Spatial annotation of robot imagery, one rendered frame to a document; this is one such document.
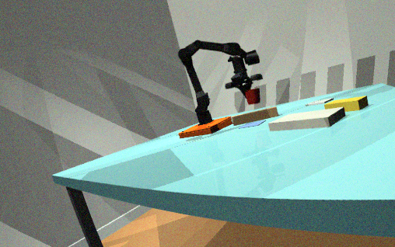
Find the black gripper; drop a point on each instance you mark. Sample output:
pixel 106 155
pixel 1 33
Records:
pixel 248 81

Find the yellow flat block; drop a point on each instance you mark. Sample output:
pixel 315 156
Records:
pixel 351 104

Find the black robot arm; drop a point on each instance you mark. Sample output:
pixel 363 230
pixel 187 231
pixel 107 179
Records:
pixel 233 49

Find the tan wooden bar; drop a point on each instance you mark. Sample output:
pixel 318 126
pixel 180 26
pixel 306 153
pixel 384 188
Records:
pixel 255 116

